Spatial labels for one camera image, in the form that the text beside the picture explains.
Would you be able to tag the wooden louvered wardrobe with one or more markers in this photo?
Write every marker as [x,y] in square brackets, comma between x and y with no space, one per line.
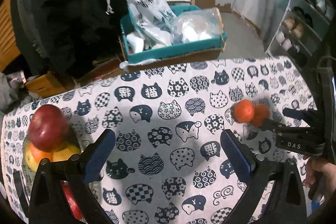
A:
[8,48]

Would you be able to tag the grey fleece garment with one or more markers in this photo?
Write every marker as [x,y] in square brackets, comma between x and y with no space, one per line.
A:
[13,92]

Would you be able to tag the lower red apple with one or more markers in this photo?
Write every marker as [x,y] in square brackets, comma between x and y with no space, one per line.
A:
[71,201]

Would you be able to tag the wooden drawer box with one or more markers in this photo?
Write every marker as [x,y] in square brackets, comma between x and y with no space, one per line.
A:
[45,86]

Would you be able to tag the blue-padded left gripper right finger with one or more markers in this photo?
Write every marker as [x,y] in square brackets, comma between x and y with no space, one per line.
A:
[286,201]

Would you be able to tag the shoe rack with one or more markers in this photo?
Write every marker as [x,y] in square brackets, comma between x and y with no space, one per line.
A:
[301,30]

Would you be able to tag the orange tangerine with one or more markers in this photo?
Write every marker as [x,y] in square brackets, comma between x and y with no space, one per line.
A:
[244,111]
[261,112]

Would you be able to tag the clear plastic bag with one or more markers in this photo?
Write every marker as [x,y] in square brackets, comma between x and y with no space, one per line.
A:
[196,25]

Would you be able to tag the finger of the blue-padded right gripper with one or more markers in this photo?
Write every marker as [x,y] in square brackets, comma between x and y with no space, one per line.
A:
[270,125]
[306,115]

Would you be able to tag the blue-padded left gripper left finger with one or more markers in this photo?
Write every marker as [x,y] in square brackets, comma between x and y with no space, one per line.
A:
[48,203]

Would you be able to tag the cat-pattern tablecloth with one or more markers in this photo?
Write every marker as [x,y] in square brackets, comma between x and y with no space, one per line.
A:
[168,165]

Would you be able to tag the yellow pear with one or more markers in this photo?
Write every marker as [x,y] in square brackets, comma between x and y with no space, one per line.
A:
[30,161]
[65,153]

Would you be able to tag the red apple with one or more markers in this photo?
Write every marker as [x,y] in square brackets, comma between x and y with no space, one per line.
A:
[48,128]
[71,201]

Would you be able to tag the orange in bowl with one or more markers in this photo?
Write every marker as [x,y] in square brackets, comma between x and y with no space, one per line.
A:
[38,154]

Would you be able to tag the teal cardboard box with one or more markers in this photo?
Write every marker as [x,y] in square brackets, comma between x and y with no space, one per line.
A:
[181,49]

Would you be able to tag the black hanging coat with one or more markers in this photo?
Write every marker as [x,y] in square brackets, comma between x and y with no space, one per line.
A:
[66,36]

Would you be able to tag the upper red apple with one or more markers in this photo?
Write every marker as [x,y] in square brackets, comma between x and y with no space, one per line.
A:
[48,128]

